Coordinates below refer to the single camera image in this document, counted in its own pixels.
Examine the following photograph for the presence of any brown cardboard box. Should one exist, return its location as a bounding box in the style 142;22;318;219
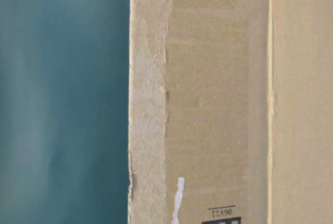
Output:
128;0;332;223

